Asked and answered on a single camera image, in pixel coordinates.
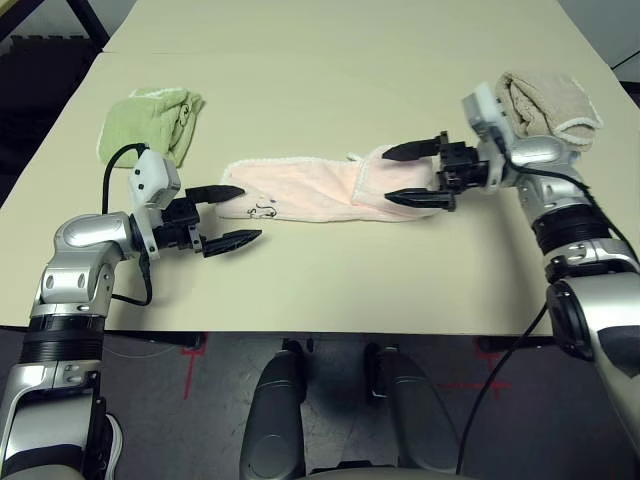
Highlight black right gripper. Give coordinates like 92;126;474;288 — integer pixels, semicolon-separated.
382;132;489;211

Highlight grey robot left leg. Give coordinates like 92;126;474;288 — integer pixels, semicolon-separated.
238;349;309;480

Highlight black metal stand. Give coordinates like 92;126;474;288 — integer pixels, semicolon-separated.
609;47;640;71

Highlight beige folded towel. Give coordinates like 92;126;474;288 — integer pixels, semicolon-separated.
494;71;604;150

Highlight pink towel with white trim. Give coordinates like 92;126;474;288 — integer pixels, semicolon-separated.
215;143;441;224

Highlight black left wrist camera cable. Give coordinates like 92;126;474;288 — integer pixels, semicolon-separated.
101;143;154;307

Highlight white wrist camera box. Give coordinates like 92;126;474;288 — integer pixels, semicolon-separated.
461;82;516;191
127;149;182;261

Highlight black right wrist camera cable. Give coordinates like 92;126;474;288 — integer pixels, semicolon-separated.
457;162;626;476

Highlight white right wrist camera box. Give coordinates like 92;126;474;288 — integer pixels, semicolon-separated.
461;82;516;191

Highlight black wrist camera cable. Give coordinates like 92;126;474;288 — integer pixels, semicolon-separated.
457;162;626;476
101;143;154;307

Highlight grey robot right leg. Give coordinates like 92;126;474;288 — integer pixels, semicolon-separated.
367;342;461;474

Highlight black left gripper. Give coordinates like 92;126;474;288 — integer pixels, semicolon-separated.
149;185;264;259

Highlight beige side table black legs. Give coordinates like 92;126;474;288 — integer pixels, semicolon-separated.
72;0;111;44

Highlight green folded towel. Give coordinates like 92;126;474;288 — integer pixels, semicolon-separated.
95;87;207;169

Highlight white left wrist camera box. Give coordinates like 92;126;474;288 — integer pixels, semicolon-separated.
127;149;182;261

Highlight grey robot leg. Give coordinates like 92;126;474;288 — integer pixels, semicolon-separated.
367;342;461;474
238;349;309;480

